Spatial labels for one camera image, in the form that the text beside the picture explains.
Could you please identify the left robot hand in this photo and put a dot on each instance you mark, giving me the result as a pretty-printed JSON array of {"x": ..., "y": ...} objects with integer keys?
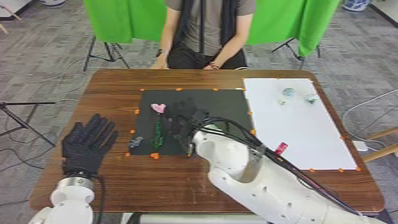
[{"x": 88, "y": 146}]

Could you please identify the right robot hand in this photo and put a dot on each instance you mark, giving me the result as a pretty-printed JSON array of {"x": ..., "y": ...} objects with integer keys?
[{"x": 189, "y": 111}]

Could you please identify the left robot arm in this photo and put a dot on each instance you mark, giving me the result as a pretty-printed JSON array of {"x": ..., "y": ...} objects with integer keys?
[{"x": 72, "y": 203}]

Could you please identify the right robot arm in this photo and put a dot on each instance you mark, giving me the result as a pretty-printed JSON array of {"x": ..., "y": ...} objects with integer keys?
[{"x": 250, "y": 176}]

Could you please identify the dark mat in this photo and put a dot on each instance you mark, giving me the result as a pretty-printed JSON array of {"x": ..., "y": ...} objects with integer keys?
[{"x": 225, "y": 103}]

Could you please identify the person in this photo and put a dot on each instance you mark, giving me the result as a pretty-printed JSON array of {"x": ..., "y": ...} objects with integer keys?
[{"x": 207, "y": 26}]

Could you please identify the pink flower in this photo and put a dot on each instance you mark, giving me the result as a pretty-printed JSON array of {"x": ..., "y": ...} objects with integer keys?
[{"x": 159, "y": 108}]

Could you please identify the black tripod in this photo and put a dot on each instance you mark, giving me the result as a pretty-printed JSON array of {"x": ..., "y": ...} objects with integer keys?
[{"x": 20, "y": 121}]

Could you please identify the white sheet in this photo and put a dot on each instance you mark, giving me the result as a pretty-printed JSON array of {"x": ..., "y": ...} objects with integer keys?
[{"x": 296, "y": 133}]

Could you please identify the black cloth stand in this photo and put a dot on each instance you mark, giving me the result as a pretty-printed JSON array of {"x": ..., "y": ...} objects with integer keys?
[
  {"x": 291, "y": 45},
  {"x": 111, "y": 53}
]

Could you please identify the pale grey bar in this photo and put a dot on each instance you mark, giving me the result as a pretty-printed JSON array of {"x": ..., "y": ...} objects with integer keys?
[{"x": 196, "y": 220}]

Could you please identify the white power adapter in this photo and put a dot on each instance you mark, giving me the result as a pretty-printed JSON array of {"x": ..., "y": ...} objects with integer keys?
[{"x": 360, "y": 145}]

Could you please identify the wooden chair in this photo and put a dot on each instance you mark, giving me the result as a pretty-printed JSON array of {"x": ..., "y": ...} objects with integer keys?
[{"x": 383, "y": 151}]

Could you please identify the blue and white vase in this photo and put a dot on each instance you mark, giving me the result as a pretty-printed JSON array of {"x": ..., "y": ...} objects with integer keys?
[
  {"x": 356, "y": 4},
  {"x": 54, "y": 2}
]

